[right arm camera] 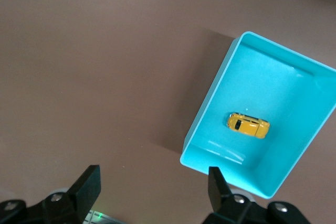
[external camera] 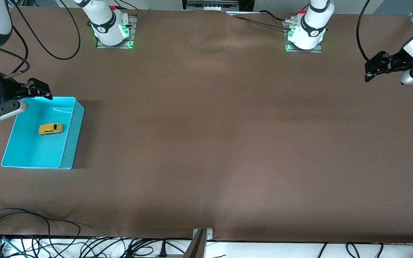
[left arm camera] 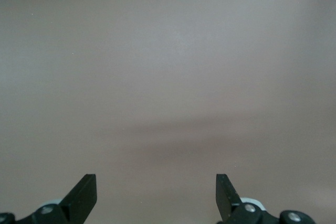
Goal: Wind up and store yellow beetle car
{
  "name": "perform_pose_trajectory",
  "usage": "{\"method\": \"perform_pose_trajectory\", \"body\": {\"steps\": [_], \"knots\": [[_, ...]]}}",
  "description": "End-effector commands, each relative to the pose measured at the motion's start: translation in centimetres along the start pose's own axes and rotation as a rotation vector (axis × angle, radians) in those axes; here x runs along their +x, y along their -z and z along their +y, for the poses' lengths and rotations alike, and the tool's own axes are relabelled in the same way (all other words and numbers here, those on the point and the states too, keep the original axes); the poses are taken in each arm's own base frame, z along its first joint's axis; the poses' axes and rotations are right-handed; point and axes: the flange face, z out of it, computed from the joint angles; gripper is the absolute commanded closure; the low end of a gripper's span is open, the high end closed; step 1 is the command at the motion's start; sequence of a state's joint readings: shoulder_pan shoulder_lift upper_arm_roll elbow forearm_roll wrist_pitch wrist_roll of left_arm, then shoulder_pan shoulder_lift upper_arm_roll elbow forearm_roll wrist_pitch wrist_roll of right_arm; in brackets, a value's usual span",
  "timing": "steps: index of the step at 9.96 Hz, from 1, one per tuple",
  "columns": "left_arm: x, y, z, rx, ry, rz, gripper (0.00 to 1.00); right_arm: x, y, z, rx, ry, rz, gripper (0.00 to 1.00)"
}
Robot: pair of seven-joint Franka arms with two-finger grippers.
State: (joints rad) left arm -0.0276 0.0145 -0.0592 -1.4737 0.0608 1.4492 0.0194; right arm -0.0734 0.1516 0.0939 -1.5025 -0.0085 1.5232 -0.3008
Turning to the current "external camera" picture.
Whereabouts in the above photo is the grey metal device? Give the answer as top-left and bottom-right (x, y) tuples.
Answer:
(183, 0), (240, 12)

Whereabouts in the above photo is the dark camera stand post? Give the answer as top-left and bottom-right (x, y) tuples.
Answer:
(182, 229), (206, 258)

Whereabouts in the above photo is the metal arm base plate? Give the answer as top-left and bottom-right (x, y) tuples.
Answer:
(96, 14), (137, 49)
(284, 20), (323, 53)

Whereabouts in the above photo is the long black loose cable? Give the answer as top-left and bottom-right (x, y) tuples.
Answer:
(0, 208), (92, 258)

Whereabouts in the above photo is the thick black base cable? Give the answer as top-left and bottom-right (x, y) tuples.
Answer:
(258, 10), (293, 23)

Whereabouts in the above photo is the yellow toy beetle car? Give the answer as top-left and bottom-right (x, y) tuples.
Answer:
(38, 123), (64, 136)

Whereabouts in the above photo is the brown table cover cloth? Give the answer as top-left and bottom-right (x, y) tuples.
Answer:
(0, 6), (413, 244)

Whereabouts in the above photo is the black looping arm cable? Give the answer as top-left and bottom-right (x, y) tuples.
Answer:
(9, 0), (81, 60)

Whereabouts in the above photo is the silver metal bracket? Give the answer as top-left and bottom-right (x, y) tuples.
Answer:
(193, 228), (214, 241)

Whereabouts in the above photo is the teal cable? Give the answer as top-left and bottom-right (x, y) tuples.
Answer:
(0, 234), (26, 258)

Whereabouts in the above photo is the thin grey base cable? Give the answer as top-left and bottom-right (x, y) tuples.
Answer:
(226, 13), (290, 28)

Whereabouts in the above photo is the turquoise plastic bin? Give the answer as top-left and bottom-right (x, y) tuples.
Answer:
(1, 96), (85, 170)

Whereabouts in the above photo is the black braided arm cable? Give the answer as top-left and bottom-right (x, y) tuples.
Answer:
(0, 46), (30, 77)

